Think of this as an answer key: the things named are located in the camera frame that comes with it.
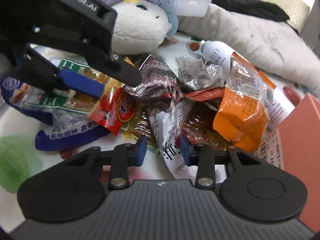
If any grey duvet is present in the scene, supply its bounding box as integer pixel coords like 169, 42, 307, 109
178, 4, 319, 96

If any penguin plush toy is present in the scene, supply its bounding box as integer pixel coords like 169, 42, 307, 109
112, 0, 178, 56

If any red yellow brown stick snack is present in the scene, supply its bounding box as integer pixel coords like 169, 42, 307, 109
89, 86, 138, 136

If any fruit print mat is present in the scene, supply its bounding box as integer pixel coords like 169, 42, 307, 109
0, 29, 308, 233

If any orange snack bag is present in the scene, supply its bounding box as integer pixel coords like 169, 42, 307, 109
213, 52, 276, 153

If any white spray bottle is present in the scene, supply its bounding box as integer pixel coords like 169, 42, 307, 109
200, 40, 295, 131

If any pink box base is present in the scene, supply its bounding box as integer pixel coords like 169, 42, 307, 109
254, 93, 320, 232

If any blue white snack bag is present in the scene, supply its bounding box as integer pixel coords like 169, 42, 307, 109
1, 76, 110, 151

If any black clothes pile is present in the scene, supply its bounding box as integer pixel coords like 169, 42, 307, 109
211, 0, 290, 22

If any silver wrapper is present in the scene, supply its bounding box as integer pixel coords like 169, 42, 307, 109
176, 56, 225, 91

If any green label snack pack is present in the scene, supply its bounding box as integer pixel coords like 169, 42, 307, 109
23, 56, 126, 116

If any red brown sachet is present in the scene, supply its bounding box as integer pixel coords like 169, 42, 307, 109
183, 88, 225, 101

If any dark clear snack bag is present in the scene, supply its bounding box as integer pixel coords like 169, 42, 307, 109
124, 54, 230, 180

